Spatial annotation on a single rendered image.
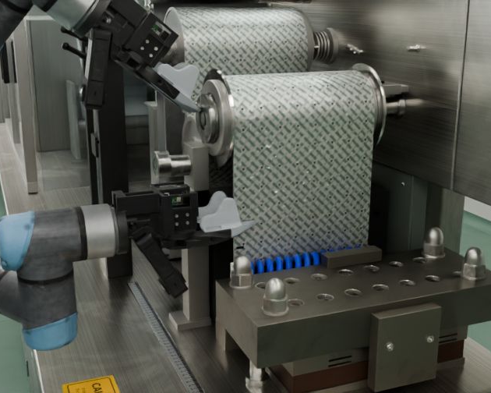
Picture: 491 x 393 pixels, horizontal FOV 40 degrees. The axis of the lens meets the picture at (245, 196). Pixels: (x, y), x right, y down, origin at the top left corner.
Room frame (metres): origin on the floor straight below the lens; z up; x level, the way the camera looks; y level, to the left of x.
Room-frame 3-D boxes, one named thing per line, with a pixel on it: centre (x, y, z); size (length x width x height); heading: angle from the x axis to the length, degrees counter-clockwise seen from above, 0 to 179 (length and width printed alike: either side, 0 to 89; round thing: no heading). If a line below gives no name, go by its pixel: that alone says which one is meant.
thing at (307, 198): (1.02, -0.09, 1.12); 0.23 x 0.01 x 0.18; 112
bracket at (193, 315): (1.05, 0.10, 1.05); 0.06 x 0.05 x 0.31; 112
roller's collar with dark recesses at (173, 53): (1.25, 0.16, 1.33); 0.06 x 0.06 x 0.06; 22
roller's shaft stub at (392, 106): (1.14, -0.23, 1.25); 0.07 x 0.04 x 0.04; 112
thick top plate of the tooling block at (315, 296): (0.92, -0.17, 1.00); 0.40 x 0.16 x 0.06; 112
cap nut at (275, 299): (0.82, -0.04, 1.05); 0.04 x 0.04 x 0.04
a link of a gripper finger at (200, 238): (0.93, 0.07, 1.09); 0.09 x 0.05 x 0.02; 110
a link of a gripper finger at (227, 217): (0.96, 0.02, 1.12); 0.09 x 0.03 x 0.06; 110
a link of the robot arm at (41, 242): (0.87, 0.28, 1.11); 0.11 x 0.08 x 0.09; 112
